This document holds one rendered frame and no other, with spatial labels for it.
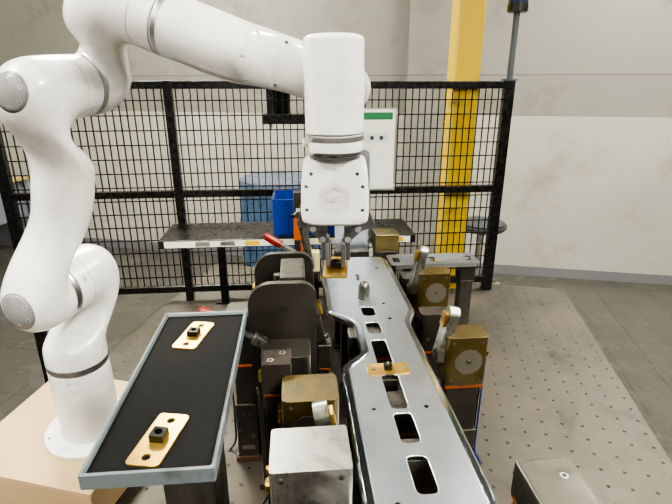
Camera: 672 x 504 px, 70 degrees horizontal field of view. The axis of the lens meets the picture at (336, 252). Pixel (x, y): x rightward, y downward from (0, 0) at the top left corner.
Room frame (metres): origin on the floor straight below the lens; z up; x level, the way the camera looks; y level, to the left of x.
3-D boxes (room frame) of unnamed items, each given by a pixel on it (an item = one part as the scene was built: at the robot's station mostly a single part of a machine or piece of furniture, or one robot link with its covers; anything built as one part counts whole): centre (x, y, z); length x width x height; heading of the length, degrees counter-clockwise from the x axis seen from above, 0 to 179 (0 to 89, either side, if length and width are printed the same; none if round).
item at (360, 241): (1.56, -0.05, 1.17); 0.12 x 0.01 x 0.34; 95
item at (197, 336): (0.68, 0.23, 1.17); 0.08 x 0.04 x 0.01; 172
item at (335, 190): (0.72, 0.00, 1.40); 0.10 x 0.07 x 0.11; 87
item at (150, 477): (0.57, 0.21, 1.16); 0.37 x 0.14 x 0.02; 5
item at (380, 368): (0.83, -0.10, 1.01); 0.08 x 0.04 x 0.01; 95
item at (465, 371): (0.91, -0.29, 0.87); 0.12 x 0.07 x 0.35; 95
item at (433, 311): (1.11, -0.26, 0.84); 0.10 x 0.05 x 0.29; 95
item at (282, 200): (1.72, 0.08, 1.09); 0.30 x 0.17 x 0.13; 94
